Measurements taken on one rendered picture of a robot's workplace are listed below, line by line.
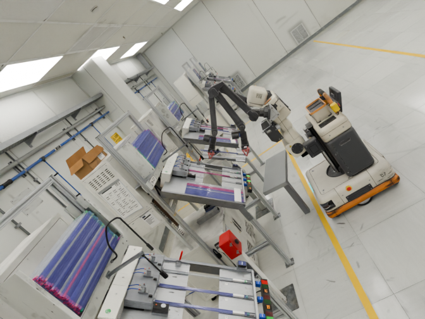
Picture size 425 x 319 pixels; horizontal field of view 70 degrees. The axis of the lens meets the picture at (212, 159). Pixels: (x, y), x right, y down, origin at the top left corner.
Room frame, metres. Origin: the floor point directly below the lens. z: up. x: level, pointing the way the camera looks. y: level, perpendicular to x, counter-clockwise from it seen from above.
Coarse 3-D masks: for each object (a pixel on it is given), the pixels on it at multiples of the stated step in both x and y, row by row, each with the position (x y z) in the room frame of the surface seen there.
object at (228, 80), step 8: (192, 56) 9.21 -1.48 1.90; (200, 64) 9.14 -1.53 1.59; (184, 72) 8.83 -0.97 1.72; (200, 72) 8.60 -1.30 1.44; (208, 72) 9.21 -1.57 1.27; (216, 80) 8.58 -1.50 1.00; (224, 80) 8.54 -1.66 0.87; (232, 80) 9.17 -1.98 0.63; (224, 96) 8.61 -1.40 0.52; (208, 104) 8.75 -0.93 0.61; (232, 104) 8.60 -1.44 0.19
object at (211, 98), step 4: (212, 96) 2.85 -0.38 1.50; (212, 100) 2.88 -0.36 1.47; (212, 104) 2.88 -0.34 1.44; (212, 108) 2.88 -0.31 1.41; (212, 112) 2.88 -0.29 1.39; (212, 116) 2.88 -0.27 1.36; (212, 120) 2.88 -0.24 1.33; (216, 120) 2.90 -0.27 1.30; (212, 124) 2.87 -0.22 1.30; (216, 124) 2.87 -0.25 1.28; (212, 128) 2.87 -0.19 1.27; (216, 128) 2.86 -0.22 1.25; (212, 132) 2.86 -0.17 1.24; (216, 132) 2.85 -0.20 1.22
